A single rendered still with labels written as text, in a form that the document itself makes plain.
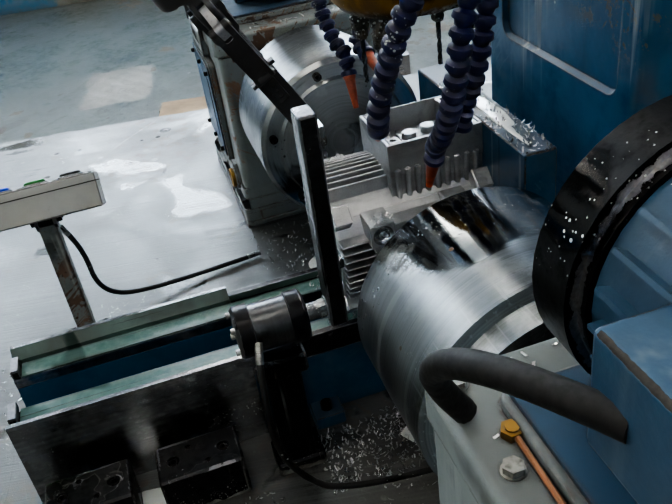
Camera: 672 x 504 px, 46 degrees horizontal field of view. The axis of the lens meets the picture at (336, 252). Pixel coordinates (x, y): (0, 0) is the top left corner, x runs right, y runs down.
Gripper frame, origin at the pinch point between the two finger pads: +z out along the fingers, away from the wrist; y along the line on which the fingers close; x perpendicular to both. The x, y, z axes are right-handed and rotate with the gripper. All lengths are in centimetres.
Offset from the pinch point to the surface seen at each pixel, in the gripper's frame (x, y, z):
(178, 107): 58, 270, 90
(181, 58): 56, 385, 110
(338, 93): -5.2, 14.9, 12.1
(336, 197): 2.6, -9.7, 9.9
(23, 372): 48.0, -3.3, 3.9
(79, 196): 31.5, 14.9, -1.9
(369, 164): -2.7, -6.9, 11.1
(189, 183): 31, 61, 28
